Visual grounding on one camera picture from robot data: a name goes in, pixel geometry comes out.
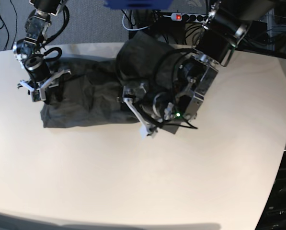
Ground white power strip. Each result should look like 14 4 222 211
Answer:
170 13 207 23

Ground black cable on wall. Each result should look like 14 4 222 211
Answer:
4 0 18 51

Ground robot arm image right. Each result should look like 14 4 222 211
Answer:
41 0 278 135

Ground white cable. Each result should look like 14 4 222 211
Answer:
122 10 150 31

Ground blue plastic bin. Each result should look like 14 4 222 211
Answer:
104 0 172 10

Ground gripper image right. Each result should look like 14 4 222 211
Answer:
123 80 167 120

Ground black OpenArm base box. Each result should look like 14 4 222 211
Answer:
256 151 286 230

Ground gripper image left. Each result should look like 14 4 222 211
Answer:
24 58 63 104

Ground grey T-shirt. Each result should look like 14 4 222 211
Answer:
40 32 195 134

